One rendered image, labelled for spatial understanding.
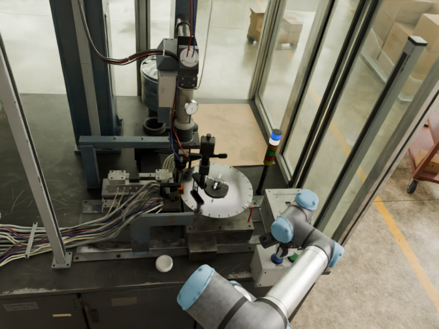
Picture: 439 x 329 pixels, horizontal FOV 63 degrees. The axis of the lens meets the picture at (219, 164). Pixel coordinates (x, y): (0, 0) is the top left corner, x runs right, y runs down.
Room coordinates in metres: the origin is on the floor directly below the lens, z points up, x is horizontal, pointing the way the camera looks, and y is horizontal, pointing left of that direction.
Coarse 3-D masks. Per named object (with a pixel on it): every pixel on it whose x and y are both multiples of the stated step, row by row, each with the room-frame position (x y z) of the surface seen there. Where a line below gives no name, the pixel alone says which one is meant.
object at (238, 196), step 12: (192, 168) 1.18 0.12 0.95; (216, 168) 1.21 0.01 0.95; (228, 168) 1.22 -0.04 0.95; (192, 180) 1.11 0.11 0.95; (228, 180) 1.14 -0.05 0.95; (240, 180) 1.16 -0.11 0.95; (180, 192) 1.02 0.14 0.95; (192, 192) 1.04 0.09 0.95; (204, 192) 1.05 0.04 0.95; (228, 192) 1.07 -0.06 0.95; (240, 192) 1.09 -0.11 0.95; (252, 192) 1.10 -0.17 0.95; (192, 204) 0.97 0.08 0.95; (204, 204) 0.98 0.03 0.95; (216, 204) 0.99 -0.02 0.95; (228, 204) 1.00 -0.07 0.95; (240, 204) 1.01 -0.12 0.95; (216, 216) 0.93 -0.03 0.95; (228, 216) 0.94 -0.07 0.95
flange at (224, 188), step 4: (208, 180) 1.11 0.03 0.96; (224, 180) 1.13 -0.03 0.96; (208, 184) 1.09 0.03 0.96; (212, 184) 1.08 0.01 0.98; (220, 184) 1.09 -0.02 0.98; (208, 188) 1.07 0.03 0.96; (212, 188) 1.07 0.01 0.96; (216, 188) 1.06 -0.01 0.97; (220, 188) 1.07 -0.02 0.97; (224, 188) 1.08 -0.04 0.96; (228, 188) 1.09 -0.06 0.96; (208, 192) 1.04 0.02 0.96; (212, 192) 1.05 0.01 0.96; (216, 192) 1.05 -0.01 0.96; (220, 192) 1.06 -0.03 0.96; (224, 192) 1.06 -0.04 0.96; (216, 196) 1.03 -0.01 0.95; (220, 196) 1.04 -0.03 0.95
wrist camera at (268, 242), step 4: (268, 232) 0.81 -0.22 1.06; (260, 236) 0.80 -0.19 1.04; (264, 236) 0.79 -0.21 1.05; (268, 236) 0.79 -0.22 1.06; (272, 236) 0.79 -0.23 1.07; (260, 240) 0.78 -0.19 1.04; (264, 240) 0.78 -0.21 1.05; (268, 240) 0.78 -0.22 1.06; (272, 240) 0.77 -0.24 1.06; (276, 240) 0.77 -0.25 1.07; (264, 244) 0.76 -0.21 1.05; (268, 244) 0.76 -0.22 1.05; (272, 244) 0.77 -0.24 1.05; (264, 248) 0.76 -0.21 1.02
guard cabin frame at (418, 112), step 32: (320, 0) 1.66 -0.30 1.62; (320, 32) 1.59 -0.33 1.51; (352, 32) 1.37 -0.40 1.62; (256, 64) 2.23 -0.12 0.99; (256, 96) 2.16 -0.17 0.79; (416, 96) 0.92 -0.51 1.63; (288, 128) 1.59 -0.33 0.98; (320, 128) 1.31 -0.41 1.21; (416, 128) 0.90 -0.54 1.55; (384, 160) 0.90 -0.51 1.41; (352, 224) 0.89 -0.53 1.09
